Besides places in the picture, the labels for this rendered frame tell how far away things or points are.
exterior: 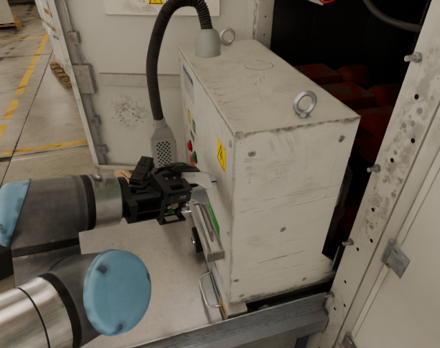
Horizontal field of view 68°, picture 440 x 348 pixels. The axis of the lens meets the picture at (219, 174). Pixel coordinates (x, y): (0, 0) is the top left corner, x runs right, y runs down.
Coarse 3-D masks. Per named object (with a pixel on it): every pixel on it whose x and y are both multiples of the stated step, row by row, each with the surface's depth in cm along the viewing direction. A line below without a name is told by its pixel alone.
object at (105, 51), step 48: (48, 0) 98; (96, 0) 100; (144, 0) 97; (240, 0) 97; (96, 48) 109; (144, 48) 108; (96, 96) 119; (144, 96) 118; (96, 144) 132; (144, 144) 131
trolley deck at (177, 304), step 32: (128, 224) 110; (192, 224) 110; (160, 256) 99; (192, 256) 99; (160, 288) 90; (192, 288) 90; (160, 320) 83; (192, 320) 83; (288, 320) 83; (320, 320) 83
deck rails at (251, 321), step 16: (288, 304) 80; (304, 304) 82; (320, 304) 84; (224, 320) 76; (240, 320) 78; (256, 320) 80; (272, 320) 82; (176, 336) 74; (192, 336) 76; (208, 336) 78; (224, 336) 79
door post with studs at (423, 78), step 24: (432, 0) 42; (432, 24) 43; (432, 48) 43; (408, 72) 48; (432, 72) 44; (408, 96) 48; (432, 96) 44; (408, 120) 49; (384, 144) 55; (408, 144) 50; (384, 168) 55; (384, 192) 56; (360, 216) 65; (384, 216) 57; (360, 240) 65; (360, 264) 67; (336, 288) 78; (336, 312) 79
